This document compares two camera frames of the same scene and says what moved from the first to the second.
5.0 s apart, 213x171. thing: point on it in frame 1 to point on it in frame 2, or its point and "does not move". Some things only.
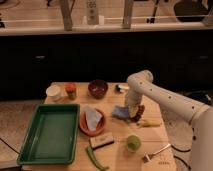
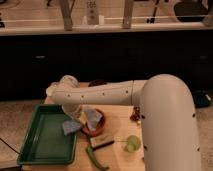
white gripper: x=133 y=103 to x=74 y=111
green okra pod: x=94 y=158 does not move
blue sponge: x=120 y=111 to x=70 y=126
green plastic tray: x=52 y=135 does not move
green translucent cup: x=133 y=143 does not move
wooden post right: x=128 y=14 does not move
